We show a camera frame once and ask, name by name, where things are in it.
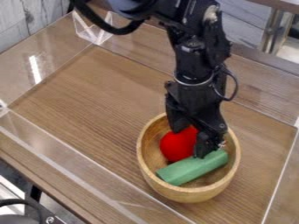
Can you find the wooden bowl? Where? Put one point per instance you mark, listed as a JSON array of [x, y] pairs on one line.
[[199, 189]]

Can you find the green rectangular block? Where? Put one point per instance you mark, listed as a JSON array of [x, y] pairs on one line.
[[191, 168]]

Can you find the black table leg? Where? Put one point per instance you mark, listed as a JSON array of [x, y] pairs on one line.
[[35, 193]]

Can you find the clear acrylic front wall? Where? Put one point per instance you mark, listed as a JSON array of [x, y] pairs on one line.
[[88, 188]]

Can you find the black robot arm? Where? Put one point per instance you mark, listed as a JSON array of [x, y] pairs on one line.
[[194, 27]]

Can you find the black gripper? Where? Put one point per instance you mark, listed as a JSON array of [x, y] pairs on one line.
[[194, 105]]

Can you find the clear acrylic corner bracket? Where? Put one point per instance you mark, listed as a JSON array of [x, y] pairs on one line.
[[90, 32]]

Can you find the metal stand in background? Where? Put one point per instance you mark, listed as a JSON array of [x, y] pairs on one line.
[[278, 26]]

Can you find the red plush fruit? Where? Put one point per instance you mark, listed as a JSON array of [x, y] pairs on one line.
[[176, 145]]

